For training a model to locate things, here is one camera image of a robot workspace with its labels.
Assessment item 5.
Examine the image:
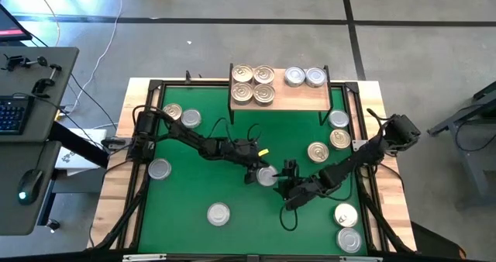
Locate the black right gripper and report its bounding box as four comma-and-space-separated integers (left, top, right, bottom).
272, 159, 319, 211

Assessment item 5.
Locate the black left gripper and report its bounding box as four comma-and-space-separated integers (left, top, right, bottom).
228, 137, 272, 185

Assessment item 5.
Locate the wooden shelf with black legs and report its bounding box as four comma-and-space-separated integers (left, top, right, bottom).
227, 62, 335, 126

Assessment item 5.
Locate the green table mat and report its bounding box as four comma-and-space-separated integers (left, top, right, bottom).
137, 85, 368, 256

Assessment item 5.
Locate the black floor base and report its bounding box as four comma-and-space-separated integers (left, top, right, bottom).
410, 221, 468, 260

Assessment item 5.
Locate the black support beam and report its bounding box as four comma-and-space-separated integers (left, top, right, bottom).
48, 120, 112, 169

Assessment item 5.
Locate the grey desk base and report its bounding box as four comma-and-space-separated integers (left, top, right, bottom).
38, 167, 108, 228

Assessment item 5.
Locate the white cardboard box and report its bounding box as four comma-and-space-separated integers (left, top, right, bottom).
53, 128, 112, 178

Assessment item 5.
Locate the dark metal stand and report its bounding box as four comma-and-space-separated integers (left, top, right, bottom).
427, 81, 496, 209

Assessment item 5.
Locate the black computer mouse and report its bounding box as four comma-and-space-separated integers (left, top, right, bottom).
17, 168, 44, 206

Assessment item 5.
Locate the dark grey desk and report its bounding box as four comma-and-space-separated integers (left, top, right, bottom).
0, 47, 81, 236

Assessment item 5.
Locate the black screw clamp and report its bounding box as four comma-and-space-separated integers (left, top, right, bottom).
1, 54, 49, 72
30, 63, 63, 99

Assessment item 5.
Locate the backlit black keyboard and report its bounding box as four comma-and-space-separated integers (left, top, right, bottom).
0, 94, 34, 136

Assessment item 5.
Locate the black computer monitor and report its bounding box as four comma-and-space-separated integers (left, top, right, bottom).
0, 4, 33, 43

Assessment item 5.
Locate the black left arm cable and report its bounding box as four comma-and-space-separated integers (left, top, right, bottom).
207, 116, 263, 147

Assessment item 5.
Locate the silver metal bracket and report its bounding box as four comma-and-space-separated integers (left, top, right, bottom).
122, 253, 167, 262
339, 255, 384, 262

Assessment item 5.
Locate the black metal table frame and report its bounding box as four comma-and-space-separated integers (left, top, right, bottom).
91, 78, 418, 262

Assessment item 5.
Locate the thin black desk cable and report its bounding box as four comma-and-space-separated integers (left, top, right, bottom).
69, 72, 119, 129

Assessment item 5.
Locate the white floor cable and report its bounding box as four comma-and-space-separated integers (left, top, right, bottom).
57, 0, 124, 118

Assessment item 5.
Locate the thin yellowish floor cable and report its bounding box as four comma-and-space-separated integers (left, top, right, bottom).
29, 0, 61, 48

